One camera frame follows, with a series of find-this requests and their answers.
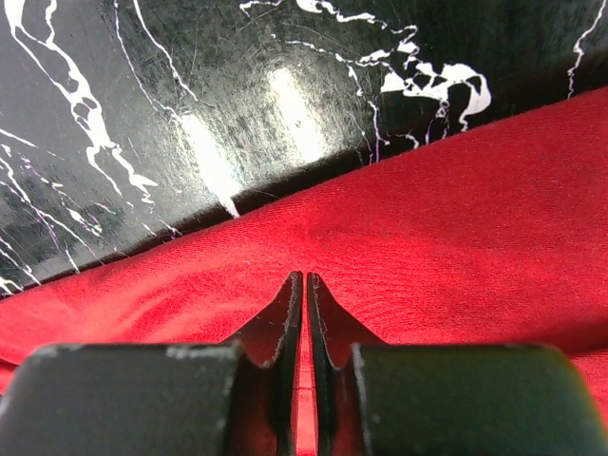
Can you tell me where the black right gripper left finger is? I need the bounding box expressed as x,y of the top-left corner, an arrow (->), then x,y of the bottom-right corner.
227,272 -> 303,455

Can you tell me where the dark red polo shirt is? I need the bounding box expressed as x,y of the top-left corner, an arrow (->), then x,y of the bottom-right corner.
1,89 -> 607,455

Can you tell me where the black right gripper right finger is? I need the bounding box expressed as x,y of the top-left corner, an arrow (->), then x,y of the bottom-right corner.
306,273 -> 384,455

